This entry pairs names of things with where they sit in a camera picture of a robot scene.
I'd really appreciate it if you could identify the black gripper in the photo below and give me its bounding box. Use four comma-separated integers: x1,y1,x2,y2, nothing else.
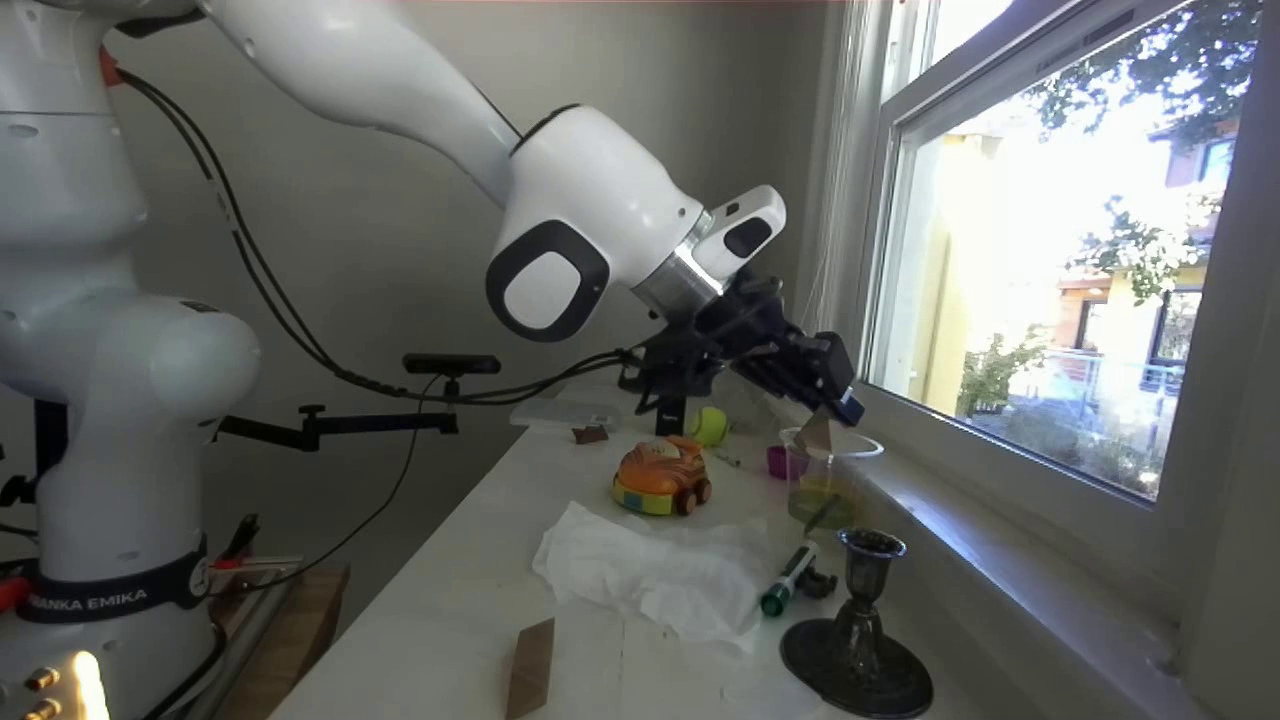
635,277,864,428

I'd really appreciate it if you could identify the brown wooden block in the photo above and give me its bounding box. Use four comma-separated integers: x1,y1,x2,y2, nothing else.
505,621,555,720
800,411,833,454

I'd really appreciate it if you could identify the pink small cup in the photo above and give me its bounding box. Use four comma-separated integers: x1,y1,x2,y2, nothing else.
764,446,809,485

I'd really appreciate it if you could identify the small dark block far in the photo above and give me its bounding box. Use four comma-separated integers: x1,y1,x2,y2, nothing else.
572,424,606,446

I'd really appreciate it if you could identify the yellow-green tennis ball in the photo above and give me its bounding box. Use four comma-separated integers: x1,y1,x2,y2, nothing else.
688,408,733,449

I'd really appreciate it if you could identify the green marker pen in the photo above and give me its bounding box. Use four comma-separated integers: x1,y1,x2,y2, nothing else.
757,545,816,621

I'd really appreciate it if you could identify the white crumpled cloth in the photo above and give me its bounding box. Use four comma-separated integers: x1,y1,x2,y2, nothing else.
531,505,773,652

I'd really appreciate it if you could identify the wooden board on floor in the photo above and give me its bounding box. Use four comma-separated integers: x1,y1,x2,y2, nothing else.
210,567,349,720

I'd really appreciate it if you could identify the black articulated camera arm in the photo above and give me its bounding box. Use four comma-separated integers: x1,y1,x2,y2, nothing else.
218,351,500,454

